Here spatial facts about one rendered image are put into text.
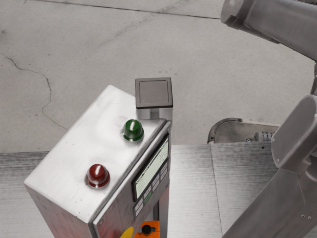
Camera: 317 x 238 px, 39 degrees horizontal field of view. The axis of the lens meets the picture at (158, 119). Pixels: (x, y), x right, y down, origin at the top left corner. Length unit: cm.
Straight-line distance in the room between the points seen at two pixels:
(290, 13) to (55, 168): 33
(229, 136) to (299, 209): 158
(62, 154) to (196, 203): 71
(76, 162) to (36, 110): 193
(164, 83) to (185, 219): 68
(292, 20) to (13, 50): 233
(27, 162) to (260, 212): 92
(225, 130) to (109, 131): 151
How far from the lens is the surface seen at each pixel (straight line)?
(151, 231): 76
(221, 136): 200
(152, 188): 62
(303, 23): 53
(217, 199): 121
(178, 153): 126
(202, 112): 236
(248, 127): 205
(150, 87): 54
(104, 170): 49
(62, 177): 52
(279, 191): 45
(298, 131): 39
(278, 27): 59
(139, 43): 267
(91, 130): 54
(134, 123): 51
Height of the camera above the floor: 193
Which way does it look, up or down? 56 degrees down
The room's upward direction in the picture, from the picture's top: straight up
